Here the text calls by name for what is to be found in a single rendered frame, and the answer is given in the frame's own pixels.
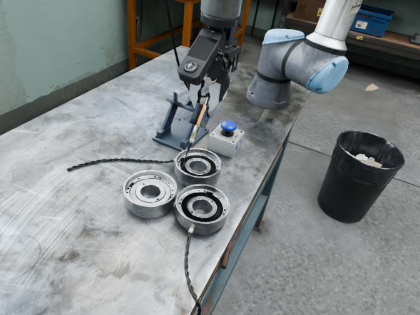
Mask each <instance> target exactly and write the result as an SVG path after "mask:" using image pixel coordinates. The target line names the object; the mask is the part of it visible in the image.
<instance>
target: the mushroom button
mask: <svg viewBox="0 0 420 315"><path fill-rule="evenodd" d="M221 128H222V129H223V130H225V132H226V133H230V131H235V130H236V128H237V126H236V124H235V123H234V122H232V121H223V122H222V123H221Z"/></svg>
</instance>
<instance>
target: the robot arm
mask: <svg viewBox="0 0 420 315"><path fill-rule="evenodd" d="M242 1H243V0H201V11H202V12H201V19H200V20H201V22H202V23H204V24H207V25H208V29H201V32H200V33H199V34H198V36H197V38H196V40H195V41H194V43H193V44H192V46H191V48H190V49H189V51H188V52H187V54H186V56H185V57H184V59H183V60H182V63H181V64H180V65H179V67H178V69H177V72H178V75H179V78H180V80H181V81H184V82H187V89H188V91H189V95H190V98H191V102H192V105H193V107H194V109H195V107H196V104H197V103H199V104H200V99H201V94H202V93H203V91H204V90H205V88H206V81H204V77H205V76H206V77H209V78H211V81H214V80H216V82H214V83H212V84H211V85H210V86H209V94H210V100H209V102H208V103H209V109H208V110H207V114H208V116H209V118H211V117H213V116H214V115H215V114H216V112H217V111H218V109H219V107H220V105H221V103H222V101H223V99H224V98H225V97H226V94H227V90H228V87H229V84H230V77H229V70H230V66H232V69H231V72H232V73H233V72H234V71H235V70H236V69H237V66H238V59H239V53H240V48H241V47H240V46H238V45H235V44H234V37H235V33H236V26H237V22H238V16H239V15H240V12H241V5H242ZM362 2H363V0H327V1H326V3H325V6H324V9H323V10H322V13H321V16H320V18H319V21H318V23H317V26H316V28H315V31H314V32H313V33H312V34H310V35H308V36H306V39H305V41H303V39H304V33H303V32H301V31H297V30H292V29H272V30H269V31H268V32H267V33H266V34H265V37H264V41H263V43H262V49H261V55H260V58H259V64H258V67H257V72H256V75H255V77H254V79H253V80H252V82H251V84H250V86H249V87H248V89H247V94H246V97H247V99H248V101H249V102H251V103H252V104H254V105H256V106H258V107H260V108H264V109H270V110H282V109H286V108H287V107H289V105H290V102H291V81H293V82H295V83H297V84H299V85H301V86H302V87H304V88H306V89H307V90H308V91H313V92H315V93H317V94H324V93H327V92H329V91H330V90H332V89H333V88H334V87H335V86H336V85H337V84H338V83H339V82H340V81H341V79H342V78H343V77H344V75H345V73H346V71H347V69H348V64H349V62H348V60H347V59H346V57H344V55H345V53H346V51H347V47H346V45H345V40H346V38H347V35H348V33H349V31H350V28H351V26H352V25H353V22H354V20H355V18H356V15H357V13H358V11H359V8H360V7H361V4H362ZM236 55H237V59H236V65H234V63H235V58H236ZM232 58H234V59H233V61H232V60H231V59H232Z"/></svg>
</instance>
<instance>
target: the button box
mask: <svg viewBox="0 0 420 315"><path fill-rule="evenodd" d="M243 137H244V131H241V130H238V129H236V130H235V131H230V133H226V132H225V130H223V129H222V128H221V123H220V124H219V125H218V126H217V128H216V129H215V130H214V131H213V132H212V133H211V134H210V135H209V140H208V145H207V150H210V151H212V152H215V153H218V154H220V155H223V156H226V157H227V158H231V159H232V158H233V157H234V155H235V154H236V153H237V151H238V150H239V148H240V147H241V146H242V143H243Z"/></svg>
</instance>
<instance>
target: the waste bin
mask: <svg viewBox="0 0 420 315"><path fill-rule="evenodd" d="M347 152H348V153H350V154H352V155H353V156H354V157H352V156H351V155H350V154H348V153H347ZM358 154H364V155H365V156H366V157H367V158H368V159H369V158H370V157H372V158H374V159H375V160H374V161H376V162H377V163H379V164H382V166H381V167H376V166H372V165H369V164H366V163H364V162H361V161H359V160H357V159H356V158H355V156H357V155H358ZM404 162H405V159H404V156H403V154H402V152H401V151H400V150H399V148H398V147H397V146H395V145H394V144H393V143H391V142H390V141H388V140H387V139H384V138H383V137H381V136H378V135H376V134H373V133H370V132H366V131H358V130H350V131H344V132H342V133H341V134H340V135H339V136H338V137H337V141H336V145H335V147H334V150H333V152H332V157H331V161H330V163H329V167H328V169H327V172H326V175H325V178H324V181H323V183H322V186H321V190H320V192H319V195H318V197H317V201H318V203H319V205H320V207H321V209H322V210H323V211H324V212H325V213H326V214H327V215H329V216H331V217H332V218H334V219H336V220H338V221H341V222H344V223H356V222H359V221H360V220H362V219H363V217H364V216H365V215H366V213H367V212H368V211H369V209H370V208H371V206H372V205H373V204H374V203H375V201H376V200H377V198H378V197H379V196H380V194H381V193H382V192H383V191H384V189H385V188H386V186H387V185H388V184H389V183H390V182H391V180H392V179H393V178H394V176H395V175H396V174H397V172H398V171H399V170H400V169H401V168H402V167H403V166H404Z"/></svg>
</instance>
